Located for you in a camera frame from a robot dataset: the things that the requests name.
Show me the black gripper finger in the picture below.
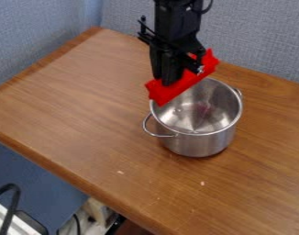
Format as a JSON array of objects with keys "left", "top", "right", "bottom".
[
  {"left": 150, "top": 46, "right": 162, "bottom": 79},
  {"left": 162, "top": 51, "right": 185, "bottom": 86}
]

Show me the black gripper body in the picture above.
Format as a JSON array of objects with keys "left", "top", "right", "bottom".
[{"left": 139, "top": 0, "right": 208, "bottom": 73}]

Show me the red rectangular block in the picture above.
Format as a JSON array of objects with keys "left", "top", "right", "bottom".
[{"left": 145, "top": 48, "right": 220, "bottom": 106}]

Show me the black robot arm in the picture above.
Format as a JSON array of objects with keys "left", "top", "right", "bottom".
[{"left": 139, "top": 0, "right": 214, "bottom": 86}]

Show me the stainless steel pot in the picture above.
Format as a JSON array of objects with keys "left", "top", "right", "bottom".
[{"left": 142, "top": 78, "right": 245, "bottom": 158}]

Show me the white clutter under table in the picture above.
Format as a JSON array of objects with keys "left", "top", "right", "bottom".
[{"left": 55, "top": 197, "right": 126, "bottom": 235}]

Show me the white ribbed device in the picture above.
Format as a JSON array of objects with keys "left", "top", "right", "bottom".
[{"left": 0, "top": 200, "right": 50, "bottom": 235}]

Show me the black cable loop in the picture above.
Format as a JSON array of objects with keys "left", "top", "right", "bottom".
[{"left": 0, "top": 183, "right": 23, "bottom": 235}]

